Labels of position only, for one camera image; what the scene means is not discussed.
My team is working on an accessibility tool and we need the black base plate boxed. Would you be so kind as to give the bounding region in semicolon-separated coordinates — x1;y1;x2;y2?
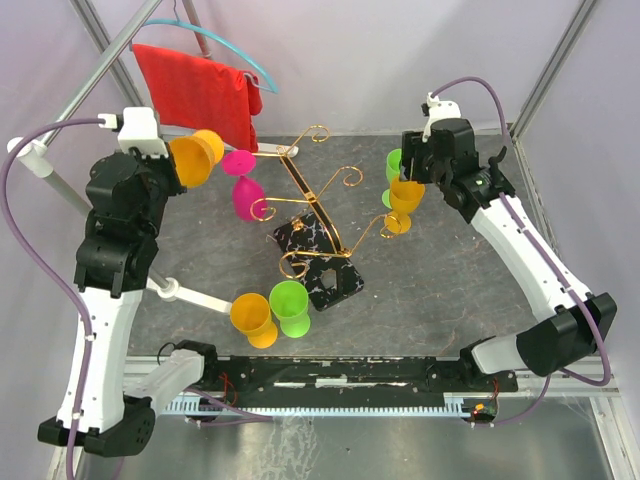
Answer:
196;356;518;394

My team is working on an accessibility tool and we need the blue clothes hanger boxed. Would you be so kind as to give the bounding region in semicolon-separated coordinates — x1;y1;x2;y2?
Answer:
142;1;280;95

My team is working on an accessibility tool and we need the purple cable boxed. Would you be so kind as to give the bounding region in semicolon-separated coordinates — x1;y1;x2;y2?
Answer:
432;75;614;429
0;117;274;480

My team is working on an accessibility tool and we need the orange wine glass front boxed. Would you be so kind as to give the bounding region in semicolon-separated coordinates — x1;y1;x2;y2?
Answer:
230;293;278;349

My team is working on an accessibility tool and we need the pink wine glass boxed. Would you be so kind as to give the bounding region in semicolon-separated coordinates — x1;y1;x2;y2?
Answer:
221;150;267;222

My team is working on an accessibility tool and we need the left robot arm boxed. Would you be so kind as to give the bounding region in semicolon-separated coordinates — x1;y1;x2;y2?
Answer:
38;148;221;458

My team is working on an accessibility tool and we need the white slotted cable duct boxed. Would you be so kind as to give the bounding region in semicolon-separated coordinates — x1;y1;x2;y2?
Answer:
161;387;497;419

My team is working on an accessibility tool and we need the orange wine glass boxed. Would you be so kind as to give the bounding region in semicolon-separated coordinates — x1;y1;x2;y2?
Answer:
385;177;426;234
169;129;225;188
230;293;278;349

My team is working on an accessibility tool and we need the white clothes stand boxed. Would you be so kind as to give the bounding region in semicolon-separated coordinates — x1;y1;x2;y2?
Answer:
6;0;301;316

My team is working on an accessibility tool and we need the green wine glass front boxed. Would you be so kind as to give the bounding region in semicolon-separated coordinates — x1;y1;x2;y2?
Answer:
269;280;311;338

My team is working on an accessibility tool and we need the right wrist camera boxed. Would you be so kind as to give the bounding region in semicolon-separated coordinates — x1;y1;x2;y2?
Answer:
421;94;461;143

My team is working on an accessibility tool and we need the gold wire glass rack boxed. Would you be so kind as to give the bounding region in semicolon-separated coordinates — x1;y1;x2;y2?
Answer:
249;124;407;312

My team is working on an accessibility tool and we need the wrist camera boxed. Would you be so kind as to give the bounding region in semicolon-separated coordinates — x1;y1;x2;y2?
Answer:
97;107;169;159
421;94;461;143

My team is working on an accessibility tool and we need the green wine glass right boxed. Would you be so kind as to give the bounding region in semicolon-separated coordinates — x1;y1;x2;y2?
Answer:
381;148;402;209

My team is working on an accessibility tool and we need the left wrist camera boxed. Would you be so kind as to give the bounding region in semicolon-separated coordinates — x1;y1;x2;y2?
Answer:
97;107;169;159

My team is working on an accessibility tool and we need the red cloth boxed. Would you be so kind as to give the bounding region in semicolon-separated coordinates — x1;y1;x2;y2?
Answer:
132;44;263;152

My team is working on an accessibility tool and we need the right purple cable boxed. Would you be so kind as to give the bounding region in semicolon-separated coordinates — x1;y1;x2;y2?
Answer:
432;75;614;429

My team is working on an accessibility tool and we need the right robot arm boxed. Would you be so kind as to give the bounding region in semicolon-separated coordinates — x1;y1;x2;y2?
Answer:
400;118;617;391

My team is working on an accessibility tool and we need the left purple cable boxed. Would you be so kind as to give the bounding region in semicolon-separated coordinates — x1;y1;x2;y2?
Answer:
0;117;274;480

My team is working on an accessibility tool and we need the green wine glass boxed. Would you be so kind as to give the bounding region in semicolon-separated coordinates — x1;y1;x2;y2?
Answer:
269;280;311;338
381;148;402;209

